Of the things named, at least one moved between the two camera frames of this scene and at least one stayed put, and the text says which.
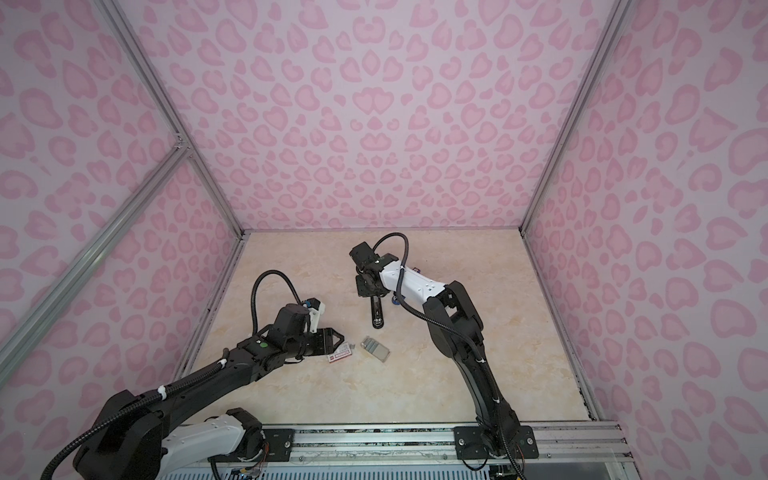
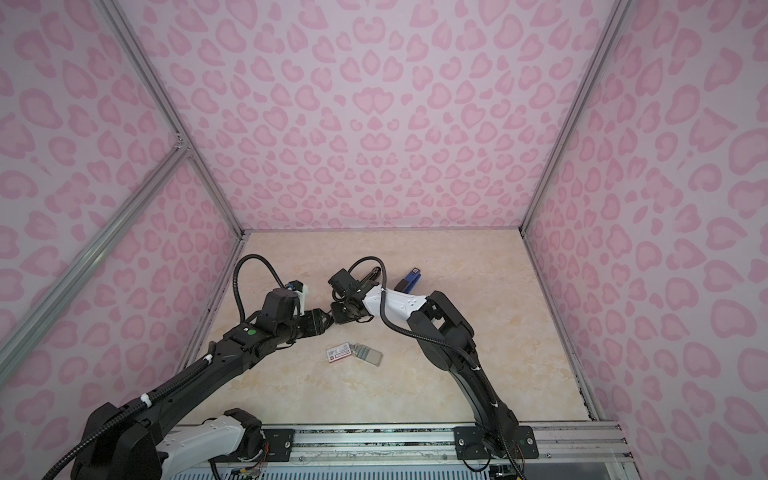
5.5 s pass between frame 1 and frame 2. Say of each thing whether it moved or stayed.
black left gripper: moved
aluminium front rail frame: stayed
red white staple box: stayed
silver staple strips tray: moved
